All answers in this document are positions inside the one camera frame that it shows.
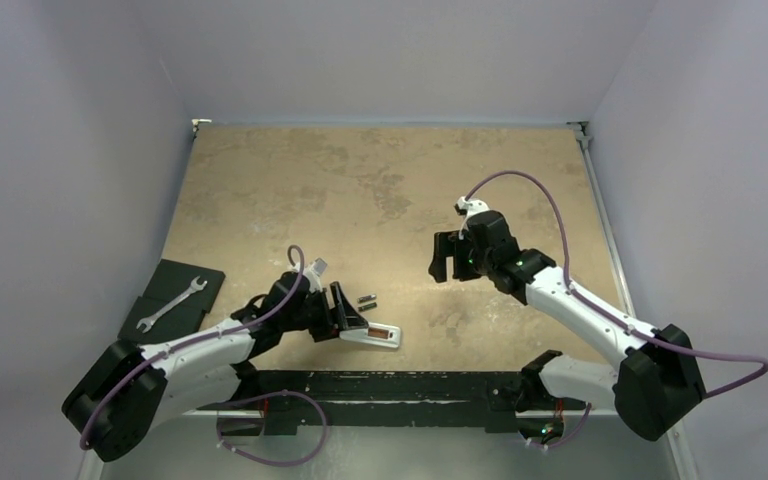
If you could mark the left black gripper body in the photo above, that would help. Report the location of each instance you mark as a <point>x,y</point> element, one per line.
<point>321,320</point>

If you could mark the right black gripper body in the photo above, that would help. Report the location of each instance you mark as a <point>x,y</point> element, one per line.
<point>456,257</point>

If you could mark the silver black AAA battery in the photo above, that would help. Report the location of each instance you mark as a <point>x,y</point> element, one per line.
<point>367,298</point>

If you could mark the white remote control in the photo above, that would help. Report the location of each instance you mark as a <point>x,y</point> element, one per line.
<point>374,334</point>

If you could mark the green black AAA battery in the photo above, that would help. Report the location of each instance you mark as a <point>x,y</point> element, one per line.
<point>367,307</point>

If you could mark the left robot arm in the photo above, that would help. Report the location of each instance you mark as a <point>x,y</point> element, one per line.
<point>133,388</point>

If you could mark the silver open-end wrench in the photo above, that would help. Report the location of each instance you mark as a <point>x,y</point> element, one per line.
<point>147,323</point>

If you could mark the black foam block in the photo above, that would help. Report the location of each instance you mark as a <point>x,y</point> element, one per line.
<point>169,280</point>

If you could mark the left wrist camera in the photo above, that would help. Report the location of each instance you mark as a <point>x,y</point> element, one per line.
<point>314,273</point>

